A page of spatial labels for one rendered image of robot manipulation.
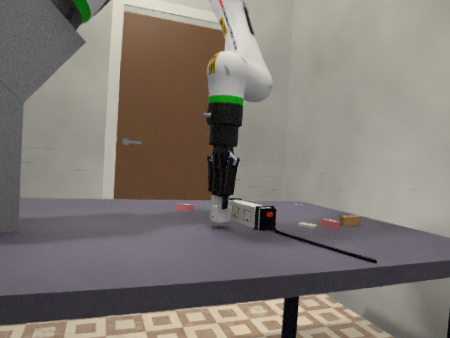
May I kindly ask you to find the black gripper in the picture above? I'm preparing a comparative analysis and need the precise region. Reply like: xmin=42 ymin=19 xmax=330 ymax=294
xmin=207 ymin=125 xmax=240 ymax=222

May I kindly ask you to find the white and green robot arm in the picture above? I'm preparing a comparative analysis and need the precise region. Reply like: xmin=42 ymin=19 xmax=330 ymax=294
xmin=51 ymin=0 xmax=273 ymax=127

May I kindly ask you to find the small orange block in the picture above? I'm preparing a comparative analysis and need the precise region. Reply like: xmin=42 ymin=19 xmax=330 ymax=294
xmin=339 ymin=215 xmax=361 ymax=226

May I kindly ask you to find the small pink cylinder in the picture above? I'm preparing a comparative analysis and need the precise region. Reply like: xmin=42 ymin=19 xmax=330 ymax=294
xmin=177 ymin=204 xmax=194 ymax=211

